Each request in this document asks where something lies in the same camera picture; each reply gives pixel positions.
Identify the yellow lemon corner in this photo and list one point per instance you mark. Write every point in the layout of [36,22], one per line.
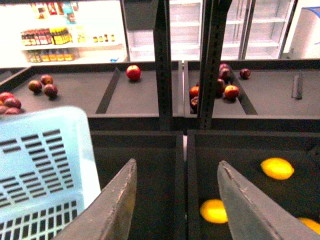
[313,225]

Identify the black shelf post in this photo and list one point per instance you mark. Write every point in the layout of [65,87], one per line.
[163,66]
[214,21]

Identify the camera right gripper finger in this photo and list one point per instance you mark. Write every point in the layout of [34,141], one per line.
[252,215]

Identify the black shelf post right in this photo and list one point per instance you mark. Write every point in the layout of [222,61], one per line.
[214,21]

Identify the light blue plastic basket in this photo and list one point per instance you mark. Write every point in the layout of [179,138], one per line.
[48,173]

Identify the finger of the camera left gripper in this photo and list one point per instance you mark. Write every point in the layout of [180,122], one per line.
[109,216]

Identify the red orange apple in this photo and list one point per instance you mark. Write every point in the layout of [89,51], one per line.
[231,92]

